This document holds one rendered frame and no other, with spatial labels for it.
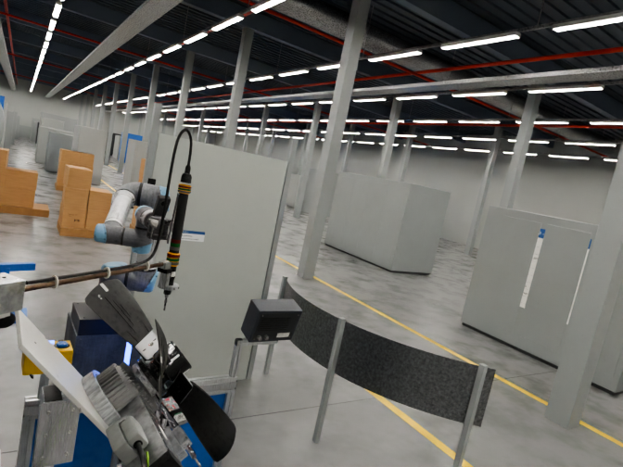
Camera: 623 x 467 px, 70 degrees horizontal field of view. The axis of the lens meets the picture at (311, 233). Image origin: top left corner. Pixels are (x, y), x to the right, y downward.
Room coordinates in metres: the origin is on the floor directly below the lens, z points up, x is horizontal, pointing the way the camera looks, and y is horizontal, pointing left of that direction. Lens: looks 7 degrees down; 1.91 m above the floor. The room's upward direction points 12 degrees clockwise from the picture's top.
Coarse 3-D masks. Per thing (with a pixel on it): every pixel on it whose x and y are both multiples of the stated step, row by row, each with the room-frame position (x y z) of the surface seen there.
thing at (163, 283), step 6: (168, 264) 1.47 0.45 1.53; (162, 270) 1.47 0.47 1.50; (168, 270) 1.47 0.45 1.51; (162, 276) 1.48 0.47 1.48; (168, 276) 1.48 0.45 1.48; (162, 282) 1.48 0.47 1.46; (168, 282) 1.48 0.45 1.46; (162, 288) 1.48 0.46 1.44; (168, 288) 1.48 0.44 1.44; (174, 288) 1.49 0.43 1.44
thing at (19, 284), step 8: (0, 280) 0.92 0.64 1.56; (8, 280) 0.93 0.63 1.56; (16, 280) 0.94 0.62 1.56; (24, 280) 0.95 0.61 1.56; (0, 288) 0.90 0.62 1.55; (8, 288) 0.92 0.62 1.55; (16, 288) 0.94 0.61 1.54; (24, 288) 0.96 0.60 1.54; (0, 296) 0.90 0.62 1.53; (8, 296) 0.92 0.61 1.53; (16, 296) 0.94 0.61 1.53; (0, 304) 0.91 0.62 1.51; (8, 304) 0.92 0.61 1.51; (16, 304) 0.94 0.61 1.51; (0, 312) 0.91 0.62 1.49; (8, 312) 0.93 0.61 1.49
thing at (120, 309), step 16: (96, 288) 1.38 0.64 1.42; (112, 288) 1.45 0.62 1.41; (96, 304) 1.34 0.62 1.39; (112, 304) 1.40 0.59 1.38; (128, 304) 1.45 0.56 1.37; (112, 320) 1.36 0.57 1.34; (128, 320) 1.41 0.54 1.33; (144, 320) 1.46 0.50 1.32; (128, 336) 1.37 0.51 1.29; (144, 336) 1.42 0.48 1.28
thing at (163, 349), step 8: (160, 328) 1.23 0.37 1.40; (160, 336) 1.20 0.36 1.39; (160, 344) 1.18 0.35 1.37; (160, 352) 1.16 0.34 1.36; (168, 352) 1.34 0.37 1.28; (160, 360) 1.14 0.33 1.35; (160, 368) 1.13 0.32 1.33; (160, 376) 1.12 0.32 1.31; (160, 384) 1.11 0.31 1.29; (160, 392) 1.11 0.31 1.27; (160, 400) 1.11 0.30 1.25
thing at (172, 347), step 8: (168, 344) 1.45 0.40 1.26; (176, 352) 1.41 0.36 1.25; (144, 360) 1.42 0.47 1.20; (152, 360) 1.42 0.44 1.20; (168, 360) 1.40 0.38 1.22; (176, 360) 1.40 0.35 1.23; (184, 360) 1.42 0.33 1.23; (144, 368) 1.36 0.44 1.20; (152, 368) 1.39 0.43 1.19; (168, 368) 1.39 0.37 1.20; (176, 368) 1.40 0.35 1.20; (184, 368) 1.42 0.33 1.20; (152, 376) 1.35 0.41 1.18; (168, 376) 1.39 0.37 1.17; (176, 376) 1.41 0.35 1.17; (152, 384) 1.35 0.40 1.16
